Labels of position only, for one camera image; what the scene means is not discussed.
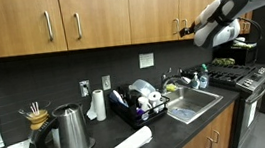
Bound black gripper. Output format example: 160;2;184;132
178;21;201;39

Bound silver cabinet door handle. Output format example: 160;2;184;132
245;19;253;33
181;17;190;30
240;21;249;34
72;11;84;41
171;17;181;36
43;10;55;42

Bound wooden base cabinet door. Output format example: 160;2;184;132
172;121;217;148
206;102;241;148

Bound white paper note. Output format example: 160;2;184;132
137;51;156;70

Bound green bumpy object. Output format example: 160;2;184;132
210;55;236;69

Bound chrome faucet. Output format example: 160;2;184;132
158;66;193;94

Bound blue dish soap bottle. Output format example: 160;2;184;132
196;62;212;90

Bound clear soap dispenser bottle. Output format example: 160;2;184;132
188;71;203;91

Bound white bowl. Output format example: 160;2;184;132
232;35;248;45

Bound yellow sponge cloth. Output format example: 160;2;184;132
165;82;179;93

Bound black countertop oven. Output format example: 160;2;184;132
211;38;260;71

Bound clear plastic container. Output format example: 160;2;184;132
127;77;157;100

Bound stainless steel sink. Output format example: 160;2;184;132
162;81;226;127

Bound black gas stove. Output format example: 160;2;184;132
180;56;265;148

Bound white mug with black print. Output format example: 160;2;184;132
147;90;165;114

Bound blue item in sink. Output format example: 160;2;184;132
170;105;197;121

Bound plain white mug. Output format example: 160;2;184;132
137;95;152;113

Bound purple cup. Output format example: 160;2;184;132
135;105;151;122

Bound black dish rack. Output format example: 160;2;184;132
107;79;173;133

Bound partly unrolled paper towel roll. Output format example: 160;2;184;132
83;88;108;123

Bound metal electrical outlet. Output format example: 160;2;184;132
78;79;93;99

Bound white paper towel roll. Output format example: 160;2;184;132
110;124;155;148

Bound stainless steel electric kettle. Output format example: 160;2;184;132
30;101;98;148

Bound glass pour-over coffee maker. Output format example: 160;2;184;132
17;99;57;146

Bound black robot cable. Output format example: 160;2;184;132
233;15;265;45

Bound white wall switch plate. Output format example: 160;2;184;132
101;75;112;91

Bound silver base cabinet handle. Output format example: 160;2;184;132
211;127;222;144
203;135;215;148

